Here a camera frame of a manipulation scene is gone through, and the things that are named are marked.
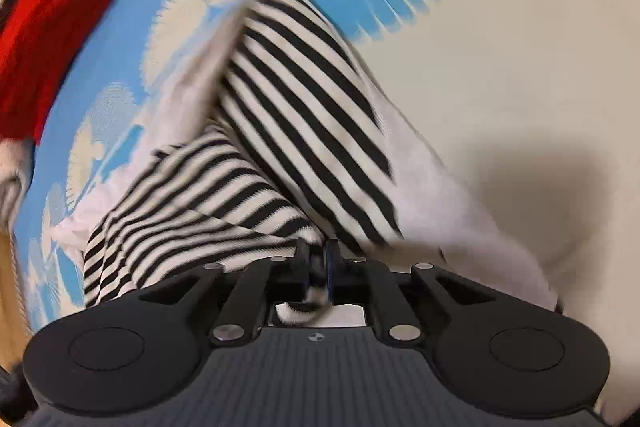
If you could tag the striped white hooded top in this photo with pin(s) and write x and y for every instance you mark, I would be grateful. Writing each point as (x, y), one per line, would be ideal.
(300, 107)

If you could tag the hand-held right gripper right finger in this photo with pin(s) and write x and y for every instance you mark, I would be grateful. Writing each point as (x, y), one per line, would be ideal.
(331, 272)

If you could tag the blue white printed bed sheet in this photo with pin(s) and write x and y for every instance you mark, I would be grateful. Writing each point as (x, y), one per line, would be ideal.
(500, 57)

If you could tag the red folded blanket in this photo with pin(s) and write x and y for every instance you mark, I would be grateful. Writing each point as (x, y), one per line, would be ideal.
(45, 32)

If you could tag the speckled white folded quilt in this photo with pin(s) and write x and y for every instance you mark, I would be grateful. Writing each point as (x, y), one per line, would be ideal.
(12, 187)

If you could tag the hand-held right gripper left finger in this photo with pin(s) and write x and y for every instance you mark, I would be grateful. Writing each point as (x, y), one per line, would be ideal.
(303, 272)

